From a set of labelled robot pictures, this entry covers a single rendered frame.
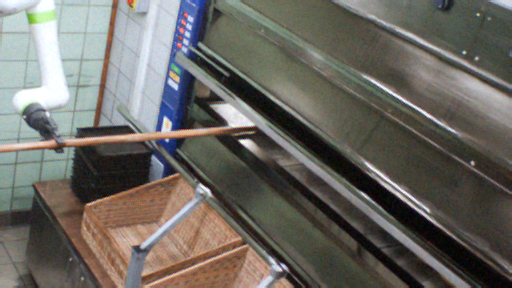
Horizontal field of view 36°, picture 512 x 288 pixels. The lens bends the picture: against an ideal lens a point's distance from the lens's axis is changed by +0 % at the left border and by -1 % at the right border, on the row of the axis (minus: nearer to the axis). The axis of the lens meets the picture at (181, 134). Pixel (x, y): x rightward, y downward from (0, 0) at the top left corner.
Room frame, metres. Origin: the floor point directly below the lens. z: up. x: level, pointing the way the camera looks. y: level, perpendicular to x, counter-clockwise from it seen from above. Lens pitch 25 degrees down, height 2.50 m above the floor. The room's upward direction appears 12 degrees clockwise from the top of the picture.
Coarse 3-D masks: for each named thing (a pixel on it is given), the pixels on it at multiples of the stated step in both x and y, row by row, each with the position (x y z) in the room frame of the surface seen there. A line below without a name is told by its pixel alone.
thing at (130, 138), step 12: (156, 132) 2.78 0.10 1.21; (168, 132) 2.80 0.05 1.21; (180, 132) 2.83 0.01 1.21; (192, 132) 2.86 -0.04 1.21; (204, 132) 2.89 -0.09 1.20; (216, 132) 2.92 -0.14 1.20; (228, 132) 2.96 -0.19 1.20; (240, 132) 2.99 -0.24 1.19; (12, 144) 2.43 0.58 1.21; (24, 144) 2.46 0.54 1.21; (36, 144) 2.48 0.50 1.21; (48, 144) 2.50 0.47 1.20; (72, 144) 2.55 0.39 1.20; (84, 144) 2.58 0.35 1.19; (96, 144) 2.61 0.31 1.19
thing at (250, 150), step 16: (208, 112) 3.16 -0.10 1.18; (240, 144) 2.92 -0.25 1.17; (256, 160) 2.81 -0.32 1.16; (272, 160) 2.81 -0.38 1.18; (272, 176) 2.72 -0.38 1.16; (288, 176) 2.70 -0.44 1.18; (288, 192) 2.63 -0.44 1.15; (304, 192) 2.59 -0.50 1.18; (320, 208) 2.49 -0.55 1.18; (336, 224) 2.40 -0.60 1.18; (352, 240) 2.32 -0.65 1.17; (368, 240) 2.33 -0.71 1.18; (368, 256) 2.25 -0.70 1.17; (384, 256) 2.25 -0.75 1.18; (384, 272) 2.18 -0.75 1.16; (400, 272) 2.17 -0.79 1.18
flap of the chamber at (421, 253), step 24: (192, 72) 3.03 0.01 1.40; (216, 72) 3.09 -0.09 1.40; (240, 96) 2.86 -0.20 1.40; (288, 120) 2.75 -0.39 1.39; (288, 144) 2.47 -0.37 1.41; (312, 144) 2.56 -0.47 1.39; (312, 168) 2.35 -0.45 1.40; (336, 168) 2.38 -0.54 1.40; (384, 192) 2.30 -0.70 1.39; (408, 216) 2.16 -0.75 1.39; (408, 240) 1.97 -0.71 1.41; (432, 240) 2.02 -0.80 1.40; (432, 264) 1.89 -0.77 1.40; (456, 264) 1.90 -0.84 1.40; (480, 264) 1.96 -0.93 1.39
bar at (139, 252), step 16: (128, 112) 3.00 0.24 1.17; (144, 128) 2.87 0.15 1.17; (208, 192) 2.45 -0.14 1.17; (192, 208) 2.44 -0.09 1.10; (224, 208) 2.35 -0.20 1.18; (176, 224) 2.41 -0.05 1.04; (240, 224) 2.27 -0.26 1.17; (256, 240) 2.19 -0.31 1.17; (144, 256) 2.33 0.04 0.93; (272, 256) 2.12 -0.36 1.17; (128, 272) 2.34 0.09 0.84; (272, 272) 2.06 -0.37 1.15
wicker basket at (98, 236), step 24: (120, 192) 3.02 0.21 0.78; (144, 192) 3.08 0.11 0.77; (168, 192) 3.14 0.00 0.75; (192, 192) 3.07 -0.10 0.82; (96, 216) 2.95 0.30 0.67; (120, 216) 3.02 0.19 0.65; (144, 216) 3.09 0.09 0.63; (168, 216) 3.11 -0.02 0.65; (192, 216) 2.99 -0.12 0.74; (216, 216) 2.89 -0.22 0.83; (96, 240) 2.88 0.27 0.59; (120, 240) 2.92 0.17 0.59; (144, 240) 2.96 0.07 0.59; (168, 240) 3.00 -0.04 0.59; (192, 240) 2.92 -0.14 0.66; (216, 240) 2.82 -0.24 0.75; (240, 240) 2.72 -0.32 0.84; (120, 264) 2.60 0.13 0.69; (144, 264) 2.78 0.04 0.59; (168, 264) 2.81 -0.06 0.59; (192, 264) 2.60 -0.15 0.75
